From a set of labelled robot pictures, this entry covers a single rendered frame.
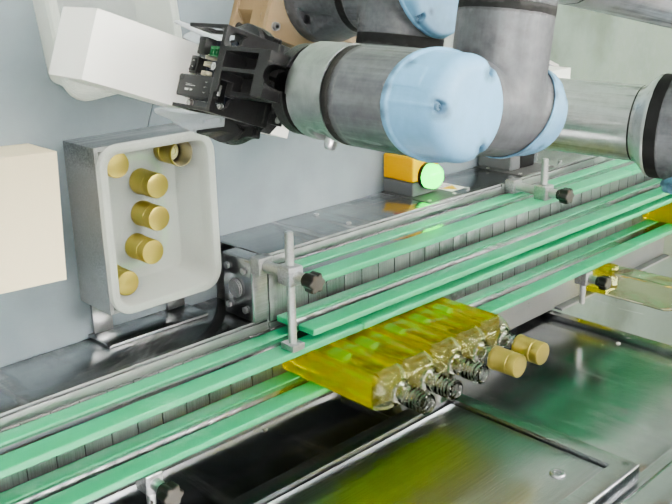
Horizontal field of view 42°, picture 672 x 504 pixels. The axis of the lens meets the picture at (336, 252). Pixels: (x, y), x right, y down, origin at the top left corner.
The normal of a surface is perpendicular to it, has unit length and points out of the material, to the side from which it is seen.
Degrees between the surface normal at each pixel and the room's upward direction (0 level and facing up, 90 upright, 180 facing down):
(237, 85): 0
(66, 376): 90
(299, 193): 0
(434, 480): 90
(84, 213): 90
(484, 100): 0
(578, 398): 90
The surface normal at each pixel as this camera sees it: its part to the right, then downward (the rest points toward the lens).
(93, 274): -0.72, 0.23
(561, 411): -0.01, -0.96
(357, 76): -0.62, -0.31
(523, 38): 0.25, 0.21
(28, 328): 0.70, 0.21
